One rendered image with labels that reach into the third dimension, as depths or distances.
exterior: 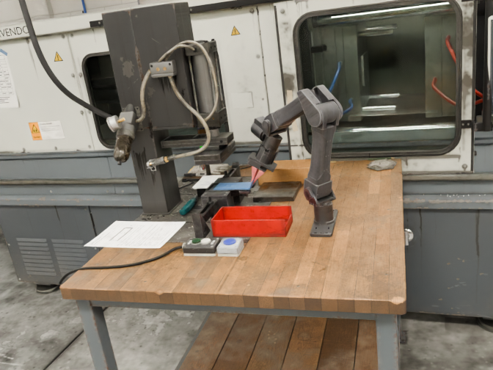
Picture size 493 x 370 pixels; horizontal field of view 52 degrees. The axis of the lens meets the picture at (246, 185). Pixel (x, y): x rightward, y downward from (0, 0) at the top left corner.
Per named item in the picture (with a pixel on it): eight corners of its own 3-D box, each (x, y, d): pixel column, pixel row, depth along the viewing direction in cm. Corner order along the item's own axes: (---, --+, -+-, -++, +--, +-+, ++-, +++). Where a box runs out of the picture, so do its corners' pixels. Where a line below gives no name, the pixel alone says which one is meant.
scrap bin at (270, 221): (286, 237, 160) (284, 219, 158) (213, 236, 168) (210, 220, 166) (293, 221, 171) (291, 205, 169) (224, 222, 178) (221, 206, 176)
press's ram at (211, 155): (225, 172, 175) (212, 86, 166) (158, 174, 183) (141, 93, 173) (239, 156, 191) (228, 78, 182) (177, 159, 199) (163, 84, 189)
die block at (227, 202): (229, 217, 182) (227, 198, 179) (204, 217, 185) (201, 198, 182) (244, 197, 200) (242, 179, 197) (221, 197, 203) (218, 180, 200)
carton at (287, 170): (318, 186, 203) (316, 167, 200) (258, 187, 210) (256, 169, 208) (322, 175, 215) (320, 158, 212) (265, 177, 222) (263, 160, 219)
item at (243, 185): (253, 189, 181) (252, 181, 180) (213, 190, 185) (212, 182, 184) (257, 183, 187) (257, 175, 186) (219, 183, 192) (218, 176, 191)
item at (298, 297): (414, 562, 148) (406, 300, 119) (120, 509, 178) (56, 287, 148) (406, 331, 249) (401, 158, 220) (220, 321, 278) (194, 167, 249)
